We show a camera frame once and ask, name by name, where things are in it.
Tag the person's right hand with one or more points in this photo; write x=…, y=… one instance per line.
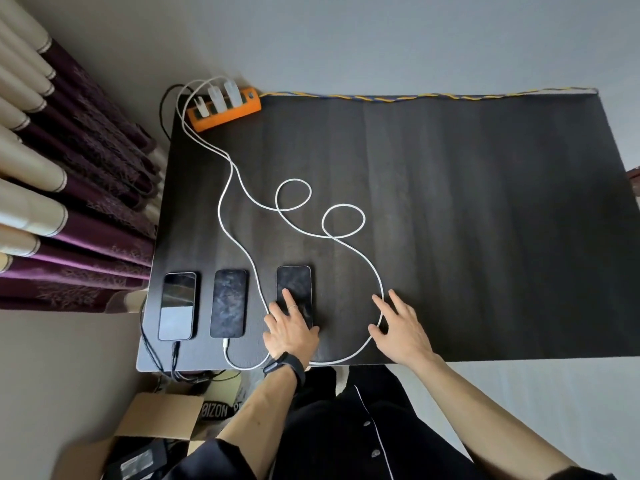
x=405, y=334

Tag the purple and beige curtain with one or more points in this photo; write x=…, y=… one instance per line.
x=75, y=194

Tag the black printed bag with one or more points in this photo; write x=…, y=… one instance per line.
x=217, y=407

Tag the person's left forearm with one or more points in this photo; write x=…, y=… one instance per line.
x=262, y=419

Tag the black power adapter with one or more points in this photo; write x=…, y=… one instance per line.
x=137, y=462

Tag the person's right middle finger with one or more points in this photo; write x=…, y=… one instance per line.
x=400, y=300

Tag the black smartphone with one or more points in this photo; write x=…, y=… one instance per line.
x=229, y=303
x=295, y=287

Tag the small white charger plug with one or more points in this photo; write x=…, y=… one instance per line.
x=201, y=108

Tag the person's black clothing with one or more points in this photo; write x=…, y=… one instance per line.
x=330, y=434

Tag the cardboard box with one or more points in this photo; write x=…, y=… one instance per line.
x=155, y=414

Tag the person's left hand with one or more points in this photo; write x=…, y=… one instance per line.
x=290, y=337

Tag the person's right thumb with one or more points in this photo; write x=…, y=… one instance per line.
x=377, y=331

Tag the person's left thumb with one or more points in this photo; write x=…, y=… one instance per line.
x=315, y=333

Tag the black wristband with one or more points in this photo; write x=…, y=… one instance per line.
x=286, y=363

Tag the silver-edged smartphone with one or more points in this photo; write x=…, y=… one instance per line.
x=177, y=307

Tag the person's right forearm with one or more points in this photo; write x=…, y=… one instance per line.
x=480, y=419

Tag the orange power strip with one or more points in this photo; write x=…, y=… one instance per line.
x=225, y=117

